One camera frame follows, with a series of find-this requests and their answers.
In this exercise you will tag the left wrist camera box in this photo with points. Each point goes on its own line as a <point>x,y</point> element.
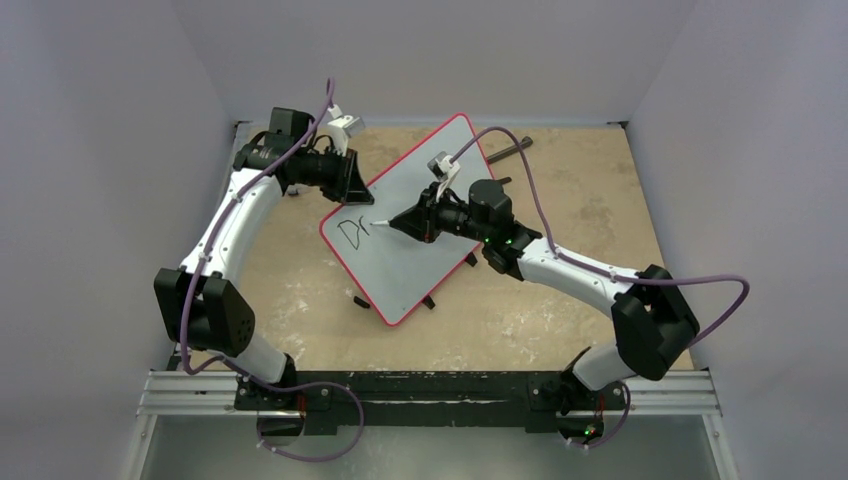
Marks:
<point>342,128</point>

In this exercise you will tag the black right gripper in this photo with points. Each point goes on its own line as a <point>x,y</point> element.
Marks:
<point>428,220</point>

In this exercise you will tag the pink framed whiteboard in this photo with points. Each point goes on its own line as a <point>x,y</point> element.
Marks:
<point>393,257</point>

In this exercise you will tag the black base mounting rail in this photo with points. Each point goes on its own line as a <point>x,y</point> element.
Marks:
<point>535,401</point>

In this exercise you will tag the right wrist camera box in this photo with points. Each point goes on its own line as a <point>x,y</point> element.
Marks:
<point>445,168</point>

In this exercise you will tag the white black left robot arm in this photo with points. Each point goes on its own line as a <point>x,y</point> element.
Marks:
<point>201,306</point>

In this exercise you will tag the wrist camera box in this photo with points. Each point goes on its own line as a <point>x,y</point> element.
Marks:
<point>342,128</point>
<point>445,168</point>

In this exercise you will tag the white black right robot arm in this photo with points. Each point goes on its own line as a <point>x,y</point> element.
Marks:
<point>653,323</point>

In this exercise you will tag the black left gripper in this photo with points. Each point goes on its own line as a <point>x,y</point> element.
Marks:
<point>349,186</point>

